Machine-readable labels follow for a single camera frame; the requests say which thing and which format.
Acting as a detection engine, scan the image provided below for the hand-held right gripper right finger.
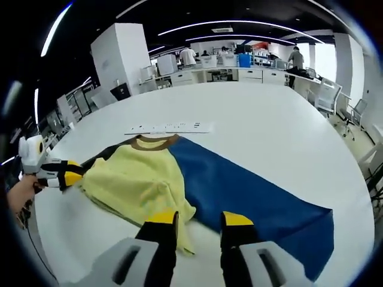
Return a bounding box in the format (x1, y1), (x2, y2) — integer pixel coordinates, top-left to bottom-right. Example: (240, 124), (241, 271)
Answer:
(220, 210), (314, 287)

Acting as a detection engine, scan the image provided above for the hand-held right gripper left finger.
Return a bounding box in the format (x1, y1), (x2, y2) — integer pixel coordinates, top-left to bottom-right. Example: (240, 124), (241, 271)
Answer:
(89, 210), (180, 287)

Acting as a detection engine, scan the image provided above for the yellow garment with blue sleeve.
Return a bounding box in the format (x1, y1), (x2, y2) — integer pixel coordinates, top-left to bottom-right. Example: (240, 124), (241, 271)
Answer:
(61, 133), (335, 282)

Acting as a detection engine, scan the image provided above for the person's left hand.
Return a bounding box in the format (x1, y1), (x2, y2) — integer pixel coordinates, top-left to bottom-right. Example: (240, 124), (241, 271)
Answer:
(6, 174), (45, 218)

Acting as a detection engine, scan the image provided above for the metal shelving rack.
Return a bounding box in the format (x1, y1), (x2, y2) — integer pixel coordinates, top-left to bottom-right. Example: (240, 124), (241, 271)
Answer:
(56, 83), (99, 123)

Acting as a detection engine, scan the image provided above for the black slanted panel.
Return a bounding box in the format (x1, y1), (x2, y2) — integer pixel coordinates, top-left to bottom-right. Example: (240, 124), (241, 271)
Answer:
(110, 83), (132, 101)

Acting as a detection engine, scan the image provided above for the white table socket panel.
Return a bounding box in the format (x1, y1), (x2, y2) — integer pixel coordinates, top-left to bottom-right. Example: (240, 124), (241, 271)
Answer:
(124, 121), (214, 136)

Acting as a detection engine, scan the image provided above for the white square column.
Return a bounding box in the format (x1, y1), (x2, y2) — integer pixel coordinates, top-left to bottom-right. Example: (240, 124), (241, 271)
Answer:
(90, 23), (150, 99)

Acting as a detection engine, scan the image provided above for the small white counter box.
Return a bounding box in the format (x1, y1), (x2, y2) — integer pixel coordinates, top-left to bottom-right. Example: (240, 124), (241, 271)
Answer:
(140, 66), (157, 83)

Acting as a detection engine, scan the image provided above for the black tripod stand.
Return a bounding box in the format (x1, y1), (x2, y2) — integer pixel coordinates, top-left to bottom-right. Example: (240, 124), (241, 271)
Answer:
(364, 161), (383, 204)

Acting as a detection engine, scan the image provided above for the white box appliance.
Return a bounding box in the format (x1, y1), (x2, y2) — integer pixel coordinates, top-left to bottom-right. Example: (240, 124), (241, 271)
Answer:
(157, 54), (177, 75)

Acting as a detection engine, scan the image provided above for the white mesh office chair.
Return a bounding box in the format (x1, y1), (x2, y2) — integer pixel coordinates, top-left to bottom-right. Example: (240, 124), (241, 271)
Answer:
(341, 98), (369, 141)
(314, 78), (344, 116)

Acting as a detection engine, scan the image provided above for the white counter cabinet row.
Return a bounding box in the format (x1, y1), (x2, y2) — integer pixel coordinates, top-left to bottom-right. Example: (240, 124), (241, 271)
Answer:
(139, 66), (323, 90)

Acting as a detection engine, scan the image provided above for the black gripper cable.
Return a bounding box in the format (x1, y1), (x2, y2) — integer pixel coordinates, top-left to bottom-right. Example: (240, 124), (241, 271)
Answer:
(25, 224), (59, 285)

